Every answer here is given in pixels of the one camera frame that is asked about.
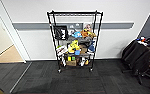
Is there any blue plush toy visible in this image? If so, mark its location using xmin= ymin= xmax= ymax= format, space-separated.
xmin=70 ymin=31 xmax=83 ymax=39

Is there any black bag with white print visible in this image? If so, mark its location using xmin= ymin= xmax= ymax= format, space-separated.
xmin=54 ymin=25 xmax=69 ymax=41

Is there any small green box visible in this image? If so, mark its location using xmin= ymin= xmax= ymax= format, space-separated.
xmin=71 ymin=55 xmax=77 ymax=61

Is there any cardboard box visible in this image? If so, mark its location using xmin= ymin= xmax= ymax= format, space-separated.
xmin=65 ymin=59 xmax=77 ymax=67

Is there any black and white package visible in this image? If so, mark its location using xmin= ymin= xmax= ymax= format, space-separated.
xmin=60 ymin=55 xmax=67 ymax=67

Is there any yellow plush toy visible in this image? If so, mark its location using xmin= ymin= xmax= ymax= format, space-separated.
xmin=67 ymin=39 xmax=81 ymax=54

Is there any black chair with garment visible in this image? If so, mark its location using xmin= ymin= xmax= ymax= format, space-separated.
xmin=120 ymin=39 xmax=150 ymax=84

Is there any small blue cup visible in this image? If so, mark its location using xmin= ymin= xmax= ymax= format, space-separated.
xmin=74 ymin=49 xmax=81 ymax=56

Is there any small yellow box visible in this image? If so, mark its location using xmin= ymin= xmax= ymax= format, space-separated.
xmin=68 ymin=55 xmax=73 ymax=62

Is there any black white orange package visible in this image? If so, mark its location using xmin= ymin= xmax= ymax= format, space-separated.
xmin=78 ymin=56 xmax=90 ymax=67

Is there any blue and white cap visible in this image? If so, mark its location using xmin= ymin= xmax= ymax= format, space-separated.
xmin=86 ymin=41 xmax=97 ymax=54

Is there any doll picture box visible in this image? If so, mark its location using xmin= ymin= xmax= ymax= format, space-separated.
xmin=82 ymin=22 xmax=93 ymax=32

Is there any white printed box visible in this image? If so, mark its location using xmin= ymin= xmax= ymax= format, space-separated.
xmin=55 ymin=44 xmax=69 ymax=57

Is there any orange plush toy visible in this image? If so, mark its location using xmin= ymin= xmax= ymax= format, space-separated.
xmin=80 ymin=28 xmax=92 ymax=38

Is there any brown plush toy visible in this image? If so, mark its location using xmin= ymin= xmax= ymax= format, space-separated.
xmin=89 ymin=31 xmax=97 ymax=38

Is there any black wire shelf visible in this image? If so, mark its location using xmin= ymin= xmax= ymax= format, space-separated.
xmin=46 ymin=10 xmax=104 ymax=73

